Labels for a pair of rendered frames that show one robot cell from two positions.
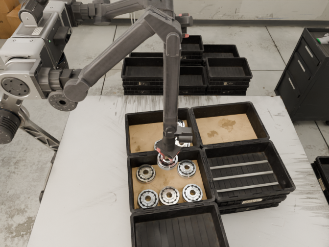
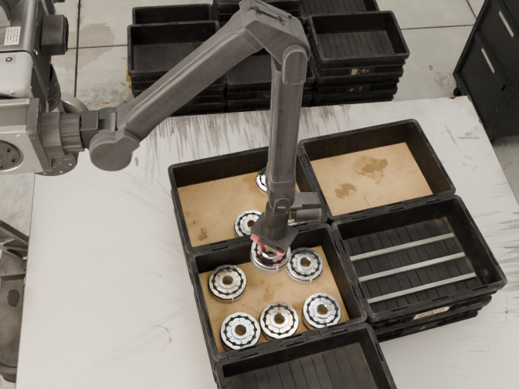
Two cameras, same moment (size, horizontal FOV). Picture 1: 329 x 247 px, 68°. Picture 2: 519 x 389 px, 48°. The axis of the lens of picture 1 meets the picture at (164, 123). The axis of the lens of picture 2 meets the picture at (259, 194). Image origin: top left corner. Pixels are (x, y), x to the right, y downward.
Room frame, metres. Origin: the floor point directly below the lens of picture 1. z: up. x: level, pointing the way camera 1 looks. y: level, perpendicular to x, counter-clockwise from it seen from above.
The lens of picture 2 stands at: (-0.08, 0.16, 2.30)
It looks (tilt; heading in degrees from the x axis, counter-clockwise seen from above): 56 degrees down; 349
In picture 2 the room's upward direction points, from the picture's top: 5 degrees clockwise
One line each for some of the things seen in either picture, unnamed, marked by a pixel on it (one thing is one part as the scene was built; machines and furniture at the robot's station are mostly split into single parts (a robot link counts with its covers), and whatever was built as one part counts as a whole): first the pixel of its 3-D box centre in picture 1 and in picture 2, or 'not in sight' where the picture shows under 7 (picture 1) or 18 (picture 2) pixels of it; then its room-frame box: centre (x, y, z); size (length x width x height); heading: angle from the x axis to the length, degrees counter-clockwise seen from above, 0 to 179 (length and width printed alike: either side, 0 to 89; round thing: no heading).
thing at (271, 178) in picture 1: (243, 173); (411, 262); (0.62, -0.42, 0.87); 0.40 x 0.30 x 0.11; 99
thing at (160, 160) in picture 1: (167, 158); (270, 250); (0.63, -0.02, 0.98); 0.10 x 0.10 x 0.01
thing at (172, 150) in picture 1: (168, 144); (275, 226); (0.63, -0.02, 1.11); 0.10 x 0.07 x 0.07; 53
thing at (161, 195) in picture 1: (169, 195); (279, 319); (0.49, -0.03, 0.86); 0.10 x 0.10 x 0.01
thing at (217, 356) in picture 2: (168, 178); (276, 288); (0.55, -0.03, 0.92); 0.40 x 0.30 x 0.02; 99
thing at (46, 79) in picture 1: (51, 79); (59, 133); (0.66, 0.40, 1.45); 0.09 x 0.08 x 0.12; 1
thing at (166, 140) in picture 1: (170, 136); (279, 212); (0.63, -0.03, 1.17); 0.07 x 0.06 x 0.07; 91
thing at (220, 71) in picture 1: (223, 84); (349, 72); (1.88, -0.60, 0.37); 0.40 x 0.30 x 0.45; 91
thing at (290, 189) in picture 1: (246, 168); (416, 254); (0.62, -0.42, 0.92); 0.40 x 0.30 x 0.02; 99
